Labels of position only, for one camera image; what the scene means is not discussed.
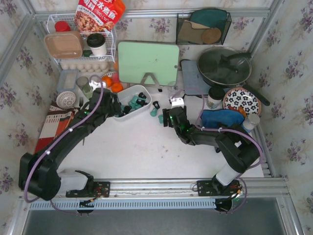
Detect white rectangular storage basket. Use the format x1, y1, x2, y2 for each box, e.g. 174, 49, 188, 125
113, 85, 152, 122

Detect teal capsule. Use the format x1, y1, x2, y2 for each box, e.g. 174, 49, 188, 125
128, 95, 138, 106

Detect clear drinking glass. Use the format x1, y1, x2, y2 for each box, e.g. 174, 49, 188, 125
167, 81, 179, 99

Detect black capsule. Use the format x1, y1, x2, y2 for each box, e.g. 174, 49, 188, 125
138, 92, 147, 99

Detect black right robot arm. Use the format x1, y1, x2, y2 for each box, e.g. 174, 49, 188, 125
162, 107, 263, 196

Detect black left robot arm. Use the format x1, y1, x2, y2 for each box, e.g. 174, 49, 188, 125
18, 88, 122, 203

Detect white perforated small basket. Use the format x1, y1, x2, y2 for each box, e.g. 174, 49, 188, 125
56, 91, 76, 109

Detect teal capsule upright three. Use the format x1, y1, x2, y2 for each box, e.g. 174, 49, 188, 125
158, 115, 164, 124

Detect orange fruit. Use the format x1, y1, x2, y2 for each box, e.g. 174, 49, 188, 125
101, 75, 113, 88
111, 82, 124, 93

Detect teal capsule number three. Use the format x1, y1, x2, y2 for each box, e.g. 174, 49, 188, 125
150, 108, 157, 117

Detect black capsule upright four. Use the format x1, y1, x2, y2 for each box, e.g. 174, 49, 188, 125
153, 101, 160, 110

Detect fruit plate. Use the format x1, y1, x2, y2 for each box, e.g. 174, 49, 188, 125
100, 72, 131, 90

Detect green glass cup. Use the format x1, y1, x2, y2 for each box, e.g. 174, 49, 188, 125
82, 83, 93, 99

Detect black fork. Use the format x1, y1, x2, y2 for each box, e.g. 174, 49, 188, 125
79, 97, 84, 109

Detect blue cloth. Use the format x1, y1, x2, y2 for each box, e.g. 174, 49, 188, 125
201, 109, 245, 129

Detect grey plastic cup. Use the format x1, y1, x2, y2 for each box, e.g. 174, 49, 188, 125
76, 76, 89, 90

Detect white egg tray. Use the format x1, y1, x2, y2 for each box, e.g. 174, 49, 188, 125
60, 62, 110, 73

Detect black lidded printed jar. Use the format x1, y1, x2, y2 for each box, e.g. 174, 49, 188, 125
206, 86, 225, 109

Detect green cutting board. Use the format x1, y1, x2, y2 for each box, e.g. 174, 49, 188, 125
117, 41, 179, 86

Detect patterned folded cloth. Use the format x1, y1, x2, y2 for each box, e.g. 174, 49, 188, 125
34, 102, 78, 153

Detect flower patterned plate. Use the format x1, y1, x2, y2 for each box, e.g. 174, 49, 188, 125
222, 87, 261, 115

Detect white cup black lid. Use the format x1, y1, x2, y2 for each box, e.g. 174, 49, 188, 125
87, 33, 107, 56

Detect black frying pan with lid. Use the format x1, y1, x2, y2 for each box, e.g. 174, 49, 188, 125
197, 47, 270, 106

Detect brown lidded food container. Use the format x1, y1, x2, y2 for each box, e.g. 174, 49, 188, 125
44, 31, 84, 59

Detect white blue bottle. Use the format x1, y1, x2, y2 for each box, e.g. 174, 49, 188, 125
242, 114, 260, 133

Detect red snack bag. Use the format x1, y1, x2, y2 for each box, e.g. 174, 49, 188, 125
74, 0, 126, 33

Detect red capped jar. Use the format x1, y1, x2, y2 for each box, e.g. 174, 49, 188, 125
54, 21, 71, 32

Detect black mesh organizer rack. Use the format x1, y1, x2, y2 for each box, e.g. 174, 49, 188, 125
176, 8, 232, 45

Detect white wire shelf rack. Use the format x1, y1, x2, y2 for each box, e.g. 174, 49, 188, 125
44, 13, 116, 63

